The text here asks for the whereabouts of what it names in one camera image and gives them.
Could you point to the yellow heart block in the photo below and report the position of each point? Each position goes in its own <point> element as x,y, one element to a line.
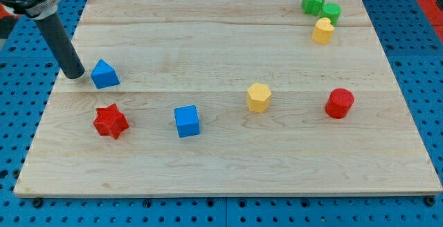
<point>323,31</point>

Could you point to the red cylinder block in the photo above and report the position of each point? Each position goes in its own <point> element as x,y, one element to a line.
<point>339,103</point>

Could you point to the red star block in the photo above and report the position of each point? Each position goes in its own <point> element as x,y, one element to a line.
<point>110,121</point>

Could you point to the green cylinder block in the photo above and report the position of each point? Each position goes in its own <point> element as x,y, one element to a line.
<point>332,11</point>

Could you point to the blue cube block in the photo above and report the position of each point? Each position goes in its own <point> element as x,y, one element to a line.
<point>187,121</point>

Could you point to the blue triangle block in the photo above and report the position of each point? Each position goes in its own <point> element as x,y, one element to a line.
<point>104,75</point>

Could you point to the green star block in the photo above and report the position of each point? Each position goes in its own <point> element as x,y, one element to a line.
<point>312,7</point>

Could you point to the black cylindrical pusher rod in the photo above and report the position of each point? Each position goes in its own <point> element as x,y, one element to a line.
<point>58,41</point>

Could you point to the light wooden board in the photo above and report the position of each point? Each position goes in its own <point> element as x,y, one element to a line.
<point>207,53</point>

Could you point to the yellow hexagon block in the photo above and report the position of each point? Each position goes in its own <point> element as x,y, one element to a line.
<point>258,97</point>

